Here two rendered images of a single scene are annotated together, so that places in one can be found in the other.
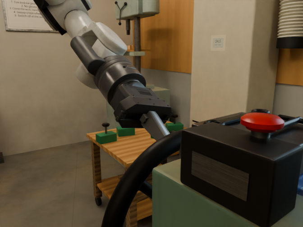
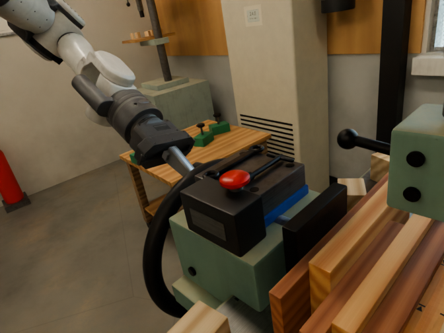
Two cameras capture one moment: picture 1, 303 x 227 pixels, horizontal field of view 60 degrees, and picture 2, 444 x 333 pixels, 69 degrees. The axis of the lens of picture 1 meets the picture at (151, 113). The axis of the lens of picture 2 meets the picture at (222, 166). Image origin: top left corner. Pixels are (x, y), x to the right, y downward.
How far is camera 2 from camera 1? 0.15 m
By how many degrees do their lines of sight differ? 12
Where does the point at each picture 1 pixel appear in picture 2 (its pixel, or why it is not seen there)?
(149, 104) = (167, 141)
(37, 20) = not seen: hidden behind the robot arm
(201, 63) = (238, 44)
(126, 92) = (142, 133)
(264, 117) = (233, 178)
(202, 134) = (193, 195)
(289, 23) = not seen: outside the picture
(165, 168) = (178, 217)
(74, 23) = (70, 53)
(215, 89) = (259, 74)
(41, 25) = not seen: hidden behind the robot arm
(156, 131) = (179, 166)
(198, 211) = (204, 248)
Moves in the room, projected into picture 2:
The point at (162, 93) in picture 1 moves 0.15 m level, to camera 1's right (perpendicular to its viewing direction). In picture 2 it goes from (200, 85) to (219, 82)
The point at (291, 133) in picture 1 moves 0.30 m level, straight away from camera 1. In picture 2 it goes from (269, 174) to (312, 97)
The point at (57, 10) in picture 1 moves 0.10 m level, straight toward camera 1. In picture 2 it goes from (45, 37) to (43, 37)
